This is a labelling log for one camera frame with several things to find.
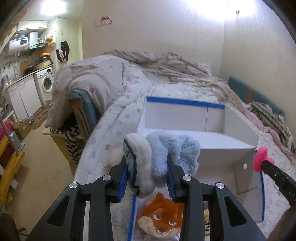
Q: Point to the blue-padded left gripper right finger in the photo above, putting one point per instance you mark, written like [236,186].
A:
[228,218]

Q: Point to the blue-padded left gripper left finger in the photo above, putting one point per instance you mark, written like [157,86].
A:
[64,220]

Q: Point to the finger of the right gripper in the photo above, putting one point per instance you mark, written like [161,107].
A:
[285,183]

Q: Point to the orange fox plush head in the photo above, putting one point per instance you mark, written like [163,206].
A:
[161,217]

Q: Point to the pink soft toy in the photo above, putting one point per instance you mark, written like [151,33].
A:
[261,155]

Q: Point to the yellow brown hedgehog plush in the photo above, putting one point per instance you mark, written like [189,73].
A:
[206,222]

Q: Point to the light blue plush toy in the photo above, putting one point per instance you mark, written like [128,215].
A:
[146,159]

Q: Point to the person's right hand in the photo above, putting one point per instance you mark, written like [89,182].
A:
[285,228]

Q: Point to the black white striped cloth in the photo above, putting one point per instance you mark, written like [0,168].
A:
[74,147]

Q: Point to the blue white cardboard box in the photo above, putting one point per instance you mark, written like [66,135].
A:
[228,147]

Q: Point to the wooden side table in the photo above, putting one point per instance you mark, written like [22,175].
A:
[60,142]

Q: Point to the black white knitted blanket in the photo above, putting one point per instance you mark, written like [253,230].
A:
[276,122]

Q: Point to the white patterned bed quilt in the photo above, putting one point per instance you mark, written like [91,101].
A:
[104,146]

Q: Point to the yellow wooden rack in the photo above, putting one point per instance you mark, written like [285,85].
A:
[10,164]

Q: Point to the brown floor mat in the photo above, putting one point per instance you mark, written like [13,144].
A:
[40,116]

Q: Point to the cardboard box on floor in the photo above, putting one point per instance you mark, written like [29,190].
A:
[22,128]

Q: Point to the pink sheet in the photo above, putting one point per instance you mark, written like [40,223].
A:
[255,120]

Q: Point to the white kitchen cabinet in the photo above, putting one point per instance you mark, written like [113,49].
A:
[32,25]
[24,98]

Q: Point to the white washing machine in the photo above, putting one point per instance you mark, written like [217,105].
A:
[44,80]

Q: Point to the hanging dark clothes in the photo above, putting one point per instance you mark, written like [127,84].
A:
[62,54]

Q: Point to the white water heater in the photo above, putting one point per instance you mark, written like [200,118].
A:
[17,45]

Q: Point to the white upper kitchen cabinet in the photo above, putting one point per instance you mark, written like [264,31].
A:
[32,25]

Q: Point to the wall hook with red item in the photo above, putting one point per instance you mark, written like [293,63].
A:
[104,21]

